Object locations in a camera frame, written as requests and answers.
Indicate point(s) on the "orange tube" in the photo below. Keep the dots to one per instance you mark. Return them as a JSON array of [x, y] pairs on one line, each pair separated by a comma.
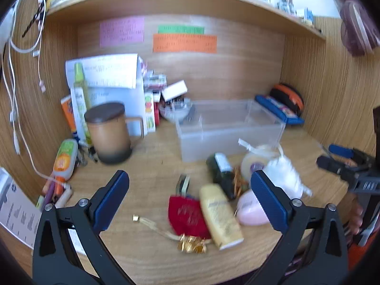
[[69, 112]]

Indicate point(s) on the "red box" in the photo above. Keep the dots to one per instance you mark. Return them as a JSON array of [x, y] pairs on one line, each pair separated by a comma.
[[157, 107]]

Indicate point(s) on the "person's right hand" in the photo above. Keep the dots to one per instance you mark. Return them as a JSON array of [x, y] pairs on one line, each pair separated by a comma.
[[356, 218]]

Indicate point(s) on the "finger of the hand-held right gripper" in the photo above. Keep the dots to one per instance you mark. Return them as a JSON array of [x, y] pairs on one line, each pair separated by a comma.
[[340, 150], [331, 165]]

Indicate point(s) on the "tall green spray bottle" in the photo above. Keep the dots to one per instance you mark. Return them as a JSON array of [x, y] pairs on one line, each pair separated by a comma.
[[79, 95]]

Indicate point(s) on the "maroon bag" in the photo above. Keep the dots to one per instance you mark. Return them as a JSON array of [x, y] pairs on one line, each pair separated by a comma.
[[356, 26]]

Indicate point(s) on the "pile of sachets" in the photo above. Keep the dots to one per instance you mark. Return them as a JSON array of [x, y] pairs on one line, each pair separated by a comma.
[[154, 80]]

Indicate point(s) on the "black case with orange zipper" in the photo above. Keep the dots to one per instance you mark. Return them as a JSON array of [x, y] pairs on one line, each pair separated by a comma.
[[289, 95]]

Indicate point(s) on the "white face mask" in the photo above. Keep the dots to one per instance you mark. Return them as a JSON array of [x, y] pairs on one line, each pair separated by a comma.
[[285, 175]]

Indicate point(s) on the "white printed leaflet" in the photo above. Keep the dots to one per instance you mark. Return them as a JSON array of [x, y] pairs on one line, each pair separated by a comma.
[[14, 207]]

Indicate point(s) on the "clear glass bottles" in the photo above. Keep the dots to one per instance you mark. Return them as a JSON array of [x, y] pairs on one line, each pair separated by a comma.
[[286, 1]]

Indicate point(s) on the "round cream jar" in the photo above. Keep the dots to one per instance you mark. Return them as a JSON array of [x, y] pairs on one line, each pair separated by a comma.
[[255, 161]]

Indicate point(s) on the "red velvet pouch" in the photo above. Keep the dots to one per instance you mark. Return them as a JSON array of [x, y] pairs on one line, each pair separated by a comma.
[[187, 216]]

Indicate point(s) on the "small white cardboard box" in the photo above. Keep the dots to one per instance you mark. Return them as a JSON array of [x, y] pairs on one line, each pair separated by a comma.
[[174, 90]]

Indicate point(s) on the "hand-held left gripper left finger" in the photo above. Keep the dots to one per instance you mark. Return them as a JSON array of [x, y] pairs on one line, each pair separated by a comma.
[[114, 196]]

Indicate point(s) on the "pink paper note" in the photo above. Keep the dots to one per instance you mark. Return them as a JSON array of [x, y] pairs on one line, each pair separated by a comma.
[[121, 31]]

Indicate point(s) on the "person's right forearm orange sleeve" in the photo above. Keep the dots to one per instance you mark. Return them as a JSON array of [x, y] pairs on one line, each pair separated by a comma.
[[359, 253]]

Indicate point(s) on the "clear bowl of trinkets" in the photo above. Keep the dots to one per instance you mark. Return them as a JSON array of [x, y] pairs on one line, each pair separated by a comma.
[[175, 109]]

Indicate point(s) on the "pink egg timer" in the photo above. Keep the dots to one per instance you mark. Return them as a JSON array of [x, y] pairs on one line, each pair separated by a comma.
[[252, 210]]

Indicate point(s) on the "blue pencil case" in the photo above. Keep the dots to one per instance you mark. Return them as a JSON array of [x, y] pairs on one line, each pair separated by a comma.
[[280, 109]]

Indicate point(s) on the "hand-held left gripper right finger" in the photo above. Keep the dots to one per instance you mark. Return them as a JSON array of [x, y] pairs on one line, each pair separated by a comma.
[[267, 202]]

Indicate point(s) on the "clear plastic storage bin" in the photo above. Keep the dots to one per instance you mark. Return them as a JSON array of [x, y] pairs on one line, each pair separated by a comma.
[[228, 127]]

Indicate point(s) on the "bundle of markers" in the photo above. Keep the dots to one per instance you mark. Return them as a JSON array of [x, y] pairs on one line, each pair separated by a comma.
[[55, 194]]

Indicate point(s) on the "bunch of keys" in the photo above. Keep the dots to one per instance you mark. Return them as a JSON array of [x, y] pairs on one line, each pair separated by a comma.
[[86, 156]]

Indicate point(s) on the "orange paper note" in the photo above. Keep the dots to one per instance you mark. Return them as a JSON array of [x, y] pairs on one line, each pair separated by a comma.
[[184, 43]]

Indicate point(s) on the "brown mug with lid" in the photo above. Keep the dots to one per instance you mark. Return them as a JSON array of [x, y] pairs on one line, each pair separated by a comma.
[[108, 133]]

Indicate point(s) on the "wooden desktop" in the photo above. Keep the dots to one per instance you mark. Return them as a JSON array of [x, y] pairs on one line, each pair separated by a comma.
[[154, 166]]

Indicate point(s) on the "orange and green squeeze bottle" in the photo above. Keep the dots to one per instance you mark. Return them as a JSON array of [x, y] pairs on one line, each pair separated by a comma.
[[64, 160]]

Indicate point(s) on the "fruit-printed white box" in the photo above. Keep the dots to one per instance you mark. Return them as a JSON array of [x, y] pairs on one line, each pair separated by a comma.
[[150, 112]]

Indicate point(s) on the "yellow lotion bottle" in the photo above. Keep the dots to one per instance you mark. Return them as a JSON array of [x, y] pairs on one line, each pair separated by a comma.
[[221, 216]]

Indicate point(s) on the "dark green glass bottle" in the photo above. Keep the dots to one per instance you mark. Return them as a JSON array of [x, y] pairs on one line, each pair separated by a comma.
[[221, 169]]

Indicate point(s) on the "blue razor blade box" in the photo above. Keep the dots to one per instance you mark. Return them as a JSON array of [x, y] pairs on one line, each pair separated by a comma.
[[182, 185]]

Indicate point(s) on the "green paper note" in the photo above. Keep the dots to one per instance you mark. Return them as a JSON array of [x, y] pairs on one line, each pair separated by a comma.
[[181, 29]]

